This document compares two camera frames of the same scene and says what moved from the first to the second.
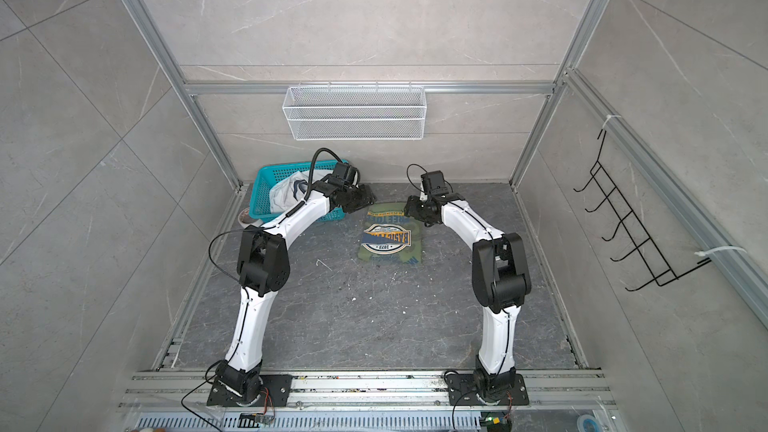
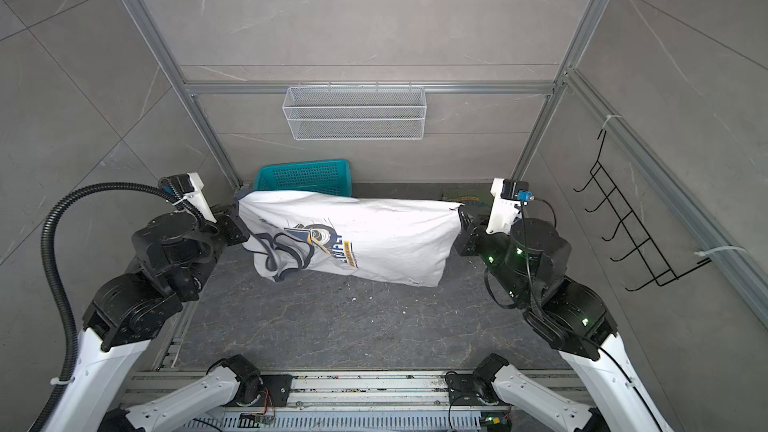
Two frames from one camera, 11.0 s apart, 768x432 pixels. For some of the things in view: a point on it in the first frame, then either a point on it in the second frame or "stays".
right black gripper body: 420,209 to 493,249
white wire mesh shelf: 354,113 stays
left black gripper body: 358,196 to 211,240
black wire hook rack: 646,249 stays
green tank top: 390,235 to 471,198
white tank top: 291,189 to 291,233
